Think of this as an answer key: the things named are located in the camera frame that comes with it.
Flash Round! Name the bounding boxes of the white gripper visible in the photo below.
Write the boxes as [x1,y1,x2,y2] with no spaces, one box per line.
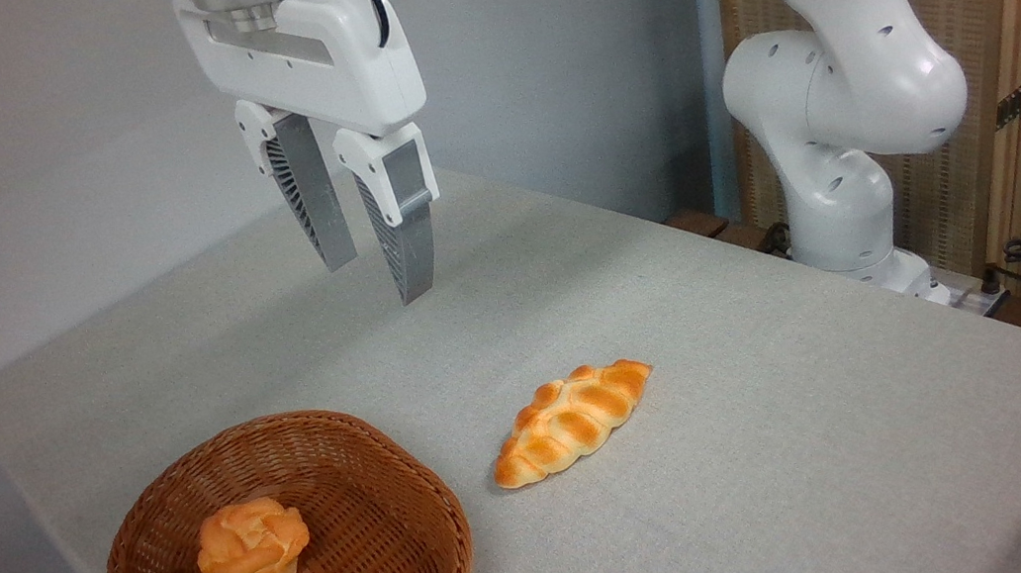
[170,0,456,333]

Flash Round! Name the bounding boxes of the braided golden bread loaf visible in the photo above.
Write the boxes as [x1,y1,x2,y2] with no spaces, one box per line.
[481,354,667,492]

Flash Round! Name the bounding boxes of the brown wicker basket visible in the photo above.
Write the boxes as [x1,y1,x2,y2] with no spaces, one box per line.
[86,390,478,573]

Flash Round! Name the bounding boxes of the round orange bread bun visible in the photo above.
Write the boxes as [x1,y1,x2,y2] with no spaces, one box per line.
[190,492,316,573]

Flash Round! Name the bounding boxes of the brown wooden base board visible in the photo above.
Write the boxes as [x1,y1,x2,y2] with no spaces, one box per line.
[665,196,794,272]

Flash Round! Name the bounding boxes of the grey tablecloth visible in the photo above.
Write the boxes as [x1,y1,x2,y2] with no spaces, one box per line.
[0,80,1021,573]

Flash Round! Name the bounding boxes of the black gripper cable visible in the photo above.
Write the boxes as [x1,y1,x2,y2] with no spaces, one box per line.
[296,0,394,59]

